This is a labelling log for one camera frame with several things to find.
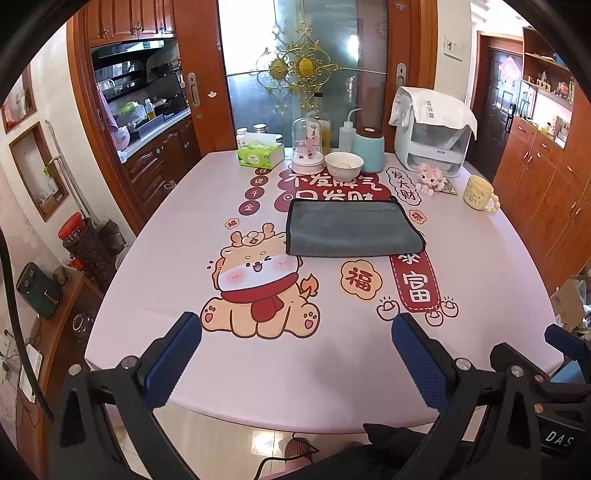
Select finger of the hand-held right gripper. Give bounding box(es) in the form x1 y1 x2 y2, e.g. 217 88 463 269
489 342 591 409
544 324 591 360

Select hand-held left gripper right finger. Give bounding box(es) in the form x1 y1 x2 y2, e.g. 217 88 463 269
390 313 546 480

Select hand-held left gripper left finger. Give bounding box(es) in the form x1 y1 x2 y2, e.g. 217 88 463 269
48 311 204 480

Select grey towel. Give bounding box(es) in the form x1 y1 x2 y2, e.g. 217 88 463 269
285 197 428 258

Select cardboard box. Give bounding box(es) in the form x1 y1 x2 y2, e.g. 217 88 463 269
550 276 591 330

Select dark cloth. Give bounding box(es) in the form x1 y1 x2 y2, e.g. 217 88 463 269
259 422 439 480

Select clear glass jar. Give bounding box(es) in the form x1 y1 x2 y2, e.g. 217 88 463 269
71 310 98 347

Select wooden side cabinet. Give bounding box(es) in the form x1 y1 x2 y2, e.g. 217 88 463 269
16 270 105 462

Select pink printed tablecloth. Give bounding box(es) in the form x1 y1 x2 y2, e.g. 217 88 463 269
83 150 573 437

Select red lid storage jar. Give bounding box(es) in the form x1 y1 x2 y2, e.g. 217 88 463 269
58 216 116 291

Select white power strip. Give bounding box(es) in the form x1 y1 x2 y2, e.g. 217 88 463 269
18 344 44 402

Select dark mesh slipper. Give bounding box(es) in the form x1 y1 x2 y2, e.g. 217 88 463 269
283 434 319 462

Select yellow mug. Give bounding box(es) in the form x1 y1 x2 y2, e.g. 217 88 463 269
462 175 501 214

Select pink plush toy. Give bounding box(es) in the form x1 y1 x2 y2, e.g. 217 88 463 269
416 162 448 197

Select wooden kitchen base cabinets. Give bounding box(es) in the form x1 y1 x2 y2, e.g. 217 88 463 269
117 111 200 232

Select white bowl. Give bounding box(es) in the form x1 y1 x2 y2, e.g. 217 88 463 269
324 151 365 183

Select white countertop appliance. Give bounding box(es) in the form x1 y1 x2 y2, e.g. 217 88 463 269
392 117 472 178

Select mint green canister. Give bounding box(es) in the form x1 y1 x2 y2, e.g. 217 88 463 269
352 128 386 172

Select white mop pole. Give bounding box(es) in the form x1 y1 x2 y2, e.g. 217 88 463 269
44 120 93 224

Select green tissue box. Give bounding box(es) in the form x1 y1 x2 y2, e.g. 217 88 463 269
237 133 285 169

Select white squeeze bottle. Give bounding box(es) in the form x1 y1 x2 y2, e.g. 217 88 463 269
338 108 363 153

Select pink hanging apron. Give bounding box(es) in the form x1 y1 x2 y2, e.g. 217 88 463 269
98 88 131 151

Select glass dome ornament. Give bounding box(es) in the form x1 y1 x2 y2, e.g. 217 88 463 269
291 117 324 174

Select dark wooden door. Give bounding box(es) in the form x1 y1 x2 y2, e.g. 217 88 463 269
471 32 525 171

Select yellow oil bottle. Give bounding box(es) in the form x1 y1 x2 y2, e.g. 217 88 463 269
314 92 333 155

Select white cloth cover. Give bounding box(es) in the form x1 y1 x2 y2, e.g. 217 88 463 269
389 86 478 141

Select gold ornament glass door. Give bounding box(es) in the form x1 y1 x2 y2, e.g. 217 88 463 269
217 0 402 155

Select wooden kitchen upper cabinets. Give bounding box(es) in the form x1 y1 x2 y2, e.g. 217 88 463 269
83 0 176 47

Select wooden wall cabinet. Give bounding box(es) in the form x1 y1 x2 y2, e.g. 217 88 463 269
492 27 591 296

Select black ribbed cable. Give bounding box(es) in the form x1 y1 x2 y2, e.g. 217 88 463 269
0 228 55 422

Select wooden wall niche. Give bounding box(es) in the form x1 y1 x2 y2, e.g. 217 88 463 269
9 121 70 222
0 65 38 134

